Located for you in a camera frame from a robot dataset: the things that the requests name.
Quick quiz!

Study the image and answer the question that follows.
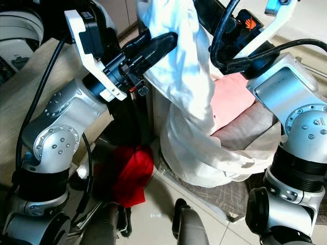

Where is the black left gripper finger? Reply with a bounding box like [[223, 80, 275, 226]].
[[123, 30, 153, 56], [134, 32, 180, 72]]

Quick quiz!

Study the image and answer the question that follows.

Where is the red cloth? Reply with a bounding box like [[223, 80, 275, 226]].
[[106, 145, 155, 208]]

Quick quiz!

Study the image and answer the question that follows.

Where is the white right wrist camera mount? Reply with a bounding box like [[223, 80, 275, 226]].
[[234, 0, 301, 60]]

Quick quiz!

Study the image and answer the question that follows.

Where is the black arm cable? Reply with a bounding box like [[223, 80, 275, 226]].
[[208, 0, 327, 77], [16, 35, 67, 177]]

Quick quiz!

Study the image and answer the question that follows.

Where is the white washing machine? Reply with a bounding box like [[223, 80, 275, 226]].
[[0, 0, 45, 83]]

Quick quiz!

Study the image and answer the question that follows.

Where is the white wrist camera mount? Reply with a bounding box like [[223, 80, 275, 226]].
[[234, 0, 301, 60], [64, 9, 128, 102]]

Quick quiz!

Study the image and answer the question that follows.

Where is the pink garment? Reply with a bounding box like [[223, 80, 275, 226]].
[[208, 71, 257, 132]]

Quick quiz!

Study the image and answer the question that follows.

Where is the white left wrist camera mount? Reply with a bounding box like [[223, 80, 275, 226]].
[[64, 9, 128, 102]]

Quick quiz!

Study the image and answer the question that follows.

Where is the white garment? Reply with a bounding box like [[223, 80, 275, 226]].
[[135, 0, 285, 187]]

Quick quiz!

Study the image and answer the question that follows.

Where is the grey woven laundry basket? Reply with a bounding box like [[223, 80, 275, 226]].
[[157, 152, 327, 226]]

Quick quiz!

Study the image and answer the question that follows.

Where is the silver metal post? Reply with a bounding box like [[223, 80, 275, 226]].
[[144, 89, 160, 150]]

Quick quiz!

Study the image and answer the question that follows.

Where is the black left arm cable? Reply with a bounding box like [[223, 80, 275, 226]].
[[16, 35, 67, 177]]

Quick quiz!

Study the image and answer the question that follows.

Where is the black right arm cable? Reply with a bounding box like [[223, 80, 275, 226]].
[[208, 0, 327, 77]]

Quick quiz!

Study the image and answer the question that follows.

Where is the grey left robot leg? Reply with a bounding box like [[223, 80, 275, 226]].
[[79, 203, 126, 245]]

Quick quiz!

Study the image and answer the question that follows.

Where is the beige garment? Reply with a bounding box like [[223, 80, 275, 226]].
[[211, 101, 283, 152]]

